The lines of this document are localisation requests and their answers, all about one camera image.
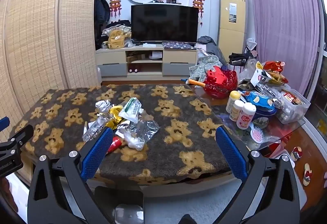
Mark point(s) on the dark patterned cushion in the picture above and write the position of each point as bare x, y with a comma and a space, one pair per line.
178, 45

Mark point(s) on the yellow cap white bottle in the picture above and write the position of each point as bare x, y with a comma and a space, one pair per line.
233, 101

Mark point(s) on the beige grey TV stand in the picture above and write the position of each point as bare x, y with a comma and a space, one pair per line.
176, 56

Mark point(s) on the bear print blanket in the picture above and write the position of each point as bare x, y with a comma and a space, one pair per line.
158, 152

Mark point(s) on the dark hanging coat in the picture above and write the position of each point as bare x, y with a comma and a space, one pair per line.
101, 9

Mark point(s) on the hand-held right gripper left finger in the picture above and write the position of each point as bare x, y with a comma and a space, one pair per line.
98, 152

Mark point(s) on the green floral cloth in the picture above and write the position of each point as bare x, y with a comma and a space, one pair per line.
204, 65

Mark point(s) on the clear plastic bag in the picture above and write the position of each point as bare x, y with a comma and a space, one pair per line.
144, 128

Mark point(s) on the yellow white bag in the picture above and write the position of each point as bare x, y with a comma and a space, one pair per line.
115, 112

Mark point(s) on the pile of clothes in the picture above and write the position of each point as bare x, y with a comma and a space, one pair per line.
117, 25

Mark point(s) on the black television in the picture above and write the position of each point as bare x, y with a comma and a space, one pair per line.
163, 22

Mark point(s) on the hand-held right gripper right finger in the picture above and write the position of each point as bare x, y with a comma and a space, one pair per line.
231, 152

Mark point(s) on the red plastic basket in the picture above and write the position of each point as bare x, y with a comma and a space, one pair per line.
219, 88

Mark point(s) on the black bag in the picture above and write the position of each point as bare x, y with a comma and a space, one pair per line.
238, 59

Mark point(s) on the woven folding screen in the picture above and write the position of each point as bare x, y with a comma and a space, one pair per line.
38, 34

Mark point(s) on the silver white wrapper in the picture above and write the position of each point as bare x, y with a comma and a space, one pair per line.
102, 106

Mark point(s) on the red patterned slipper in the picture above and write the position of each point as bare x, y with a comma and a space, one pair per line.
296, 153
307, 175

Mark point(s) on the blue white packet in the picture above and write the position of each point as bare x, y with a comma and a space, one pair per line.
260, 100

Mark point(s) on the red tube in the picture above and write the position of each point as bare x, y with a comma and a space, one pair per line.
115, 143

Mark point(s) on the blue round tin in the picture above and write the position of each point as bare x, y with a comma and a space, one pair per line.
263, 116

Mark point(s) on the pink label white bottle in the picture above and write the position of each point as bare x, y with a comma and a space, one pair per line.
245, 116

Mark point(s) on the purple curtain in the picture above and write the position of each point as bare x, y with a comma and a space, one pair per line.
281, 22

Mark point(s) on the white papers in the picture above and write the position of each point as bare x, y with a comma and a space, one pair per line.
150, 45

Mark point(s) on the glass coffee table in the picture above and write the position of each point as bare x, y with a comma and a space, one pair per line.
276, 134

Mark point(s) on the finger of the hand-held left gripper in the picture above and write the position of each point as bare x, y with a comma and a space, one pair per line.
3, 123
15, 137

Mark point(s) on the brown cardboard box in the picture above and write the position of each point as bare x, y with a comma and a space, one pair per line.
135, 56

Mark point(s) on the grey jacket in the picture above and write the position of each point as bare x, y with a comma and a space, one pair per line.
212, 46

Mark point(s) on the pink hairbrush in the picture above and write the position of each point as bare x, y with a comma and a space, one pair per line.
256, 134

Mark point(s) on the white green packet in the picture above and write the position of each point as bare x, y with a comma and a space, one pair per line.
131, 109

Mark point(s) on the clear plastic bottle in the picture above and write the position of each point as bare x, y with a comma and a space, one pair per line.
93, 128

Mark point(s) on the yellow backpack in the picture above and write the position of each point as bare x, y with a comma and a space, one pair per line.
116, 40

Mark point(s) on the white round device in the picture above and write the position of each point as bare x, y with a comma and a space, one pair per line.
155, 55

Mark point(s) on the clear plastic storage box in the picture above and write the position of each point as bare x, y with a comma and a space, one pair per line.
293, 114

